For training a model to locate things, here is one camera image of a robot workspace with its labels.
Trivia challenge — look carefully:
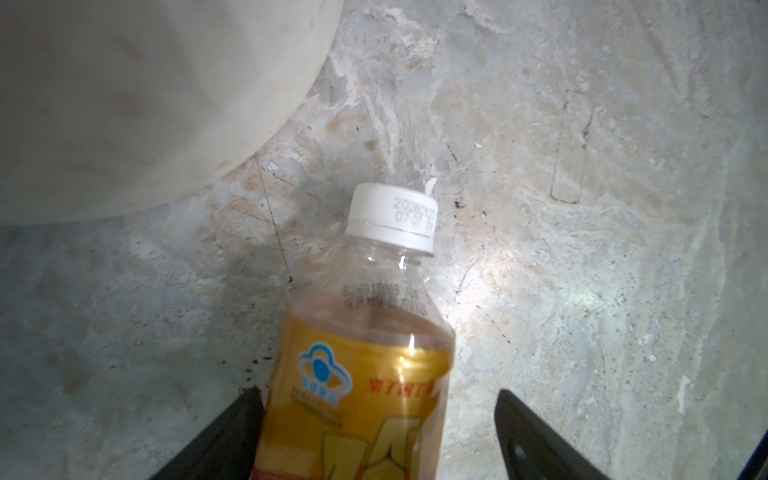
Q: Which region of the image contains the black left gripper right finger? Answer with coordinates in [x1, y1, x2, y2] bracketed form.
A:
[494, 389, 609, 480]

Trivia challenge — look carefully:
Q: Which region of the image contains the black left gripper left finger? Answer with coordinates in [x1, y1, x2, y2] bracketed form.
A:
[151, 387, 264, 480]

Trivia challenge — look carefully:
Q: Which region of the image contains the red yellow label tea bottle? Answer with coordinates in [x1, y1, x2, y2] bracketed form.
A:
[252, 183, 456, 479]

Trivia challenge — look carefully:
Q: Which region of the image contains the cream ribbed waste bin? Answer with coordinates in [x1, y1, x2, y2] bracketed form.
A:
[1, 1, 343, 225]

